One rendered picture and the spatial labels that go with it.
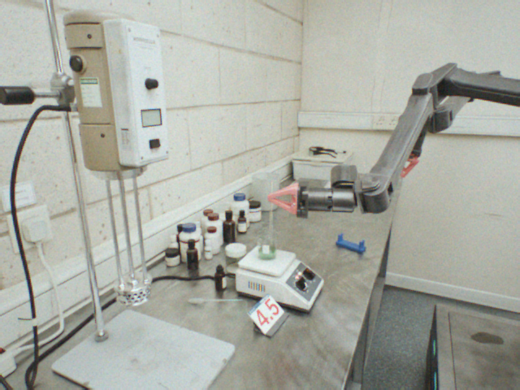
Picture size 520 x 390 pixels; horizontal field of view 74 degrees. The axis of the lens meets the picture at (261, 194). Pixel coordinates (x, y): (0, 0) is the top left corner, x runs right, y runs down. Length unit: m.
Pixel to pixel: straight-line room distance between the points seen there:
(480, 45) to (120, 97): 1.98
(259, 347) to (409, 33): 1.89
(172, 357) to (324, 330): 0.33
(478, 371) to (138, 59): 1.36
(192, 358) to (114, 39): 0.57
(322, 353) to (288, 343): 0.07
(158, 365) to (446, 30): 2.06
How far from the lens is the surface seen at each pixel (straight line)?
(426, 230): 2.40
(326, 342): 0.80
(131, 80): 0.53
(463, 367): 1.47
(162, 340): 0.81
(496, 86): 1.06
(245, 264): 0.89
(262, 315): 0.82
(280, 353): 0.77
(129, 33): 0.54
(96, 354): 0.82
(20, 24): 0.90
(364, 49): 2.28
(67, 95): 0.68
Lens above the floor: 1.26
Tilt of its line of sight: 17 degrees down
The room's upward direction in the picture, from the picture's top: straight up
